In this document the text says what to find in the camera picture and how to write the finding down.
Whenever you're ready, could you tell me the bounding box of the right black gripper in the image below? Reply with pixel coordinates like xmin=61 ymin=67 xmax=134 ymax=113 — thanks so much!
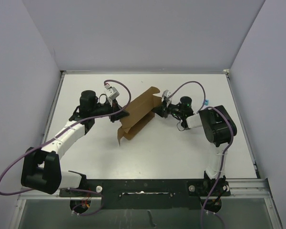
xmin=152 ymin=100 xmax=184 ymax=118

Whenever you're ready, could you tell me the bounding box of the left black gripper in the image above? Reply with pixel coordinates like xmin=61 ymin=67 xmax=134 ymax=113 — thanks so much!
xmin=91 ymin=97 xmax=129 ymax=122

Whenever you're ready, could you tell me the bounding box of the brown cardboard box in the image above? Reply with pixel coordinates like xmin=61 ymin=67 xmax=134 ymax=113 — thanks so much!
xmin=117 ymin=86 xmax=162 ymax=145

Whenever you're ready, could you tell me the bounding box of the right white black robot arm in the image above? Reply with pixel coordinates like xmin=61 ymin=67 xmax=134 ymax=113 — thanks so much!
xmin=152 ymin=96 xmax=237 ymax=195

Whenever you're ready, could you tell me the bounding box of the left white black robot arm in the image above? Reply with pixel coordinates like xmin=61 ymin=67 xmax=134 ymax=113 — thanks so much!
xmin=21 ymin=87 xmax=129 ymax=196

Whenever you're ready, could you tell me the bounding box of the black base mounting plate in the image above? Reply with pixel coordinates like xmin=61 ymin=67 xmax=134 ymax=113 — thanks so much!
xmin=59 ymin=176 xmax=231 ymax=211

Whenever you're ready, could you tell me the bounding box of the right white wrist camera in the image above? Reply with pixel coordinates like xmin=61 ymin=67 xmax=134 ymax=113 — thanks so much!
xmin=162 ymin=90 xmax=172 ymax=107

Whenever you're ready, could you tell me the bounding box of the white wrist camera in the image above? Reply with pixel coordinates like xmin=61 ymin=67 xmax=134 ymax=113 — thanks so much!
xmin=104 ymin=85 xmax=120 ymax=102
xmin=162 ymin=90 xmax=172 ymax=107

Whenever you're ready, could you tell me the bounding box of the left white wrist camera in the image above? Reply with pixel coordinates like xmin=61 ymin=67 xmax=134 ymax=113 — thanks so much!
xmin=104 ymin=85 xmax=120 ymax=102

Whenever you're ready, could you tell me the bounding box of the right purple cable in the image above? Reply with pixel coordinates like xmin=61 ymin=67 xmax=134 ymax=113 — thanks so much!
xmin=170 ymin=81 xmax=235 ymax=229

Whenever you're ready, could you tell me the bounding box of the purple cable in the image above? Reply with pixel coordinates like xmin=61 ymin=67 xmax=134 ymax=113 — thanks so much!
xmin=170 ymin=81 xmax=235 ymax=229
xmin=0 ymin=79 xmax=131 ymax=217

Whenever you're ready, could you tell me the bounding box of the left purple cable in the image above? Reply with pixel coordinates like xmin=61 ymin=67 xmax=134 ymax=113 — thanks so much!
xmin=0 ymin=79 xmax=131 ymax=217

